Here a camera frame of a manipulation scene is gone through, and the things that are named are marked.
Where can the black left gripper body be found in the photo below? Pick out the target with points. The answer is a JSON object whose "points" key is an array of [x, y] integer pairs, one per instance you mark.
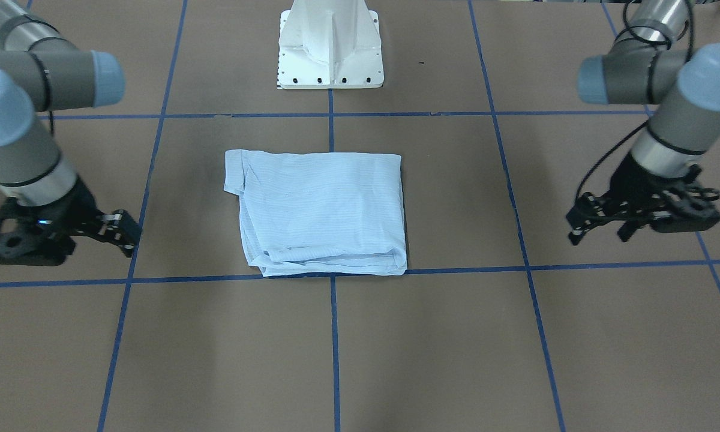
{"points": [[631, 183]]}

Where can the light blue button shirt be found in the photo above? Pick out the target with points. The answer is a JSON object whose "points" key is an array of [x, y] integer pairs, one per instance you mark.
{"points": [[335, 212]]}

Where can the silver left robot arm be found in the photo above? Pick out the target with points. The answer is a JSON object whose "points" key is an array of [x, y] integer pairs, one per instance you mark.
{"points": [[653, 61]]}

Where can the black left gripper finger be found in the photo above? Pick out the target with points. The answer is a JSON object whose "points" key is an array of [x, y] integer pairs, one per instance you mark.
{"points": [[576, 235]]}

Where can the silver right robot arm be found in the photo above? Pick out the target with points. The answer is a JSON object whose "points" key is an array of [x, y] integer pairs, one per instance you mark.
{"points": [[47, 203]]}

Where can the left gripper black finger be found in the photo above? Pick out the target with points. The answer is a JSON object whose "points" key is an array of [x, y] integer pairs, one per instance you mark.
{"points": [[626, 231]]}

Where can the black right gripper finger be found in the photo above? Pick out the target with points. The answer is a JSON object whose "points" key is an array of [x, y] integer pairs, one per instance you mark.
{"points": [[126, 233]]}

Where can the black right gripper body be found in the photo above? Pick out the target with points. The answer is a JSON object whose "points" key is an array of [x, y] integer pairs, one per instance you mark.
{"points": [[77, 206]]}

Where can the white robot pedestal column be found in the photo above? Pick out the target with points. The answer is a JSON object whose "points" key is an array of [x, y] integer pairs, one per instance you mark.
{"points": [[330, 45]]}

